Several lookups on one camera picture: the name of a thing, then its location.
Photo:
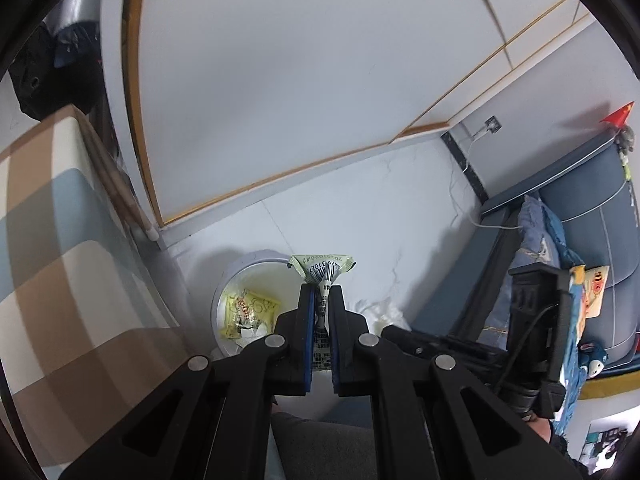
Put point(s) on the small red flag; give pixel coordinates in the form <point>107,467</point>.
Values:
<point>620,116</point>

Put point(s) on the blue plush toy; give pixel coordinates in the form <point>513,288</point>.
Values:
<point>595,360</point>

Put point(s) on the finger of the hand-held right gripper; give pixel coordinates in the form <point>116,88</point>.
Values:
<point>440,344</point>

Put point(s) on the green and white snack wrapper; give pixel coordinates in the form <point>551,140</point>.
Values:
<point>320,266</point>

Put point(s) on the white wall socket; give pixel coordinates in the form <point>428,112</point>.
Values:
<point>493,124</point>

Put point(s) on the white plastic bin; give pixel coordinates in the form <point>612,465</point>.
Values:
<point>235,275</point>

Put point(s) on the white crumpled tissue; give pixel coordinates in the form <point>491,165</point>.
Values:
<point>250,338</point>
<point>387,315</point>

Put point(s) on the yellow snack wrapper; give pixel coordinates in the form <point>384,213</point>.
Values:
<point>230,333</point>
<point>250,307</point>

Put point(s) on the blue upholstered sofa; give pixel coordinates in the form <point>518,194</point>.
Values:
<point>595,200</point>

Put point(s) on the small grey hanging toy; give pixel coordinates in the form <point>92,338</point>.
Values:
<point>626,142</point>

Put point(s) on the white wood-trimmed cabinet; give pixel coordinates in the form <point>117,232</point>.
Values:
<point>300,70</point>

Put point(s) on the black backpack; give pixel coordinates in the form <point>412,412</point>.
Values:
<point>42,82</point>

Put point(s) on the checked tablecloth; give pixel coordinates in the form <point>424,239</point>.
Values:
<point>60,260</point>

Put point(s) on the person's grey trouser leg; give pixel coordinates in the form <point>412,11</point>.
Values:
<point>320,445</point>

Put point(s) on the blue patterned pillow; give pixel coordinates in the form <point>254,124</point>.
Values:
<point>535,245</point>

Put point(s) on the orange cartoon packet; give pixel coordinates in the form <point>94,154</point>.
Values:
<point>596,290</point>

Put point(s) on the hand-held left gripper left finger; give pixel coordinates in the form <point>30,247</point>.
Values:
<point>306,340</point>

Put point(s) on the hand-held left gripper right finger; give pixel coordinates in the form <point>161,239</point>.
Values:
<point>336,340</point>

